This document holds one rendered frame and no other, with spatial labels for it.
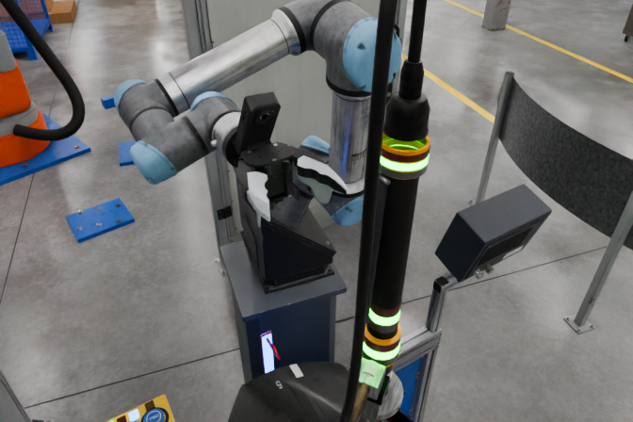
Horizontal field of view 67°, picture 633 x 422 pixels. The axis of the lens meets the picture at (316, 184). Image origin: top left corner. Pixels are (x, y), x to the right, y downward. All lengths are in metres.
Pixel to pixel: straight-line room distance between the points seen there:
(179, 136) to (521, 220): 0.91
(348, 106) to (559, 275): 2.39
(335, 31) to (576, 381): 2.16
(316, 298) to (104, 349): 1.55
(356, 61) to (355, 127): 0.18
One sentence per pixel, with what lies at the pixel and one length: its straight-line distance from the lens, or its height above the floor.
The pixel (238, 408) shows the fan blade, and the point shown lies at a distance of 0.67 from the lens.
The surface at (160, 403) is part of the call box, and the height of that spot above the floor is 1.07.
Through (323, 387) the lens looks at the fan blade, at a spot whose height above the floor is 1.18.
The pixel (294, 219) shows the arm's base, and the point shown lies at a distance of 1.27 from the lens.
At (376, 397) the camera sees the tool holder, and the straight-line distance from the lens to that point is 0.57.
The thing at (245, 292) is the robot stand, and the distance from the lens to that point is 1.40.
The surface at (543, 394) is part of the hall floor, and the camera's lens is 2.59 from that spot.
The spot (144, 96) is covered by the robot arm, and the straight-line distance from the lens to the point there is 0.90.
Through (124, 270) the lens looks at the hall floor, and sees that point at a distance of 3.09.
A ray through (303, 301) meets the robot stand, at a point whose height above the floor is 0.99.
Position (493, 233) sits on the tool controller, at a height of 1.23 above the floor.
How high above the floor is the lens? 2.01
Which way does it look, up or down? 34 degrees down
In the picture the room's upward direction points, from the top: straight up
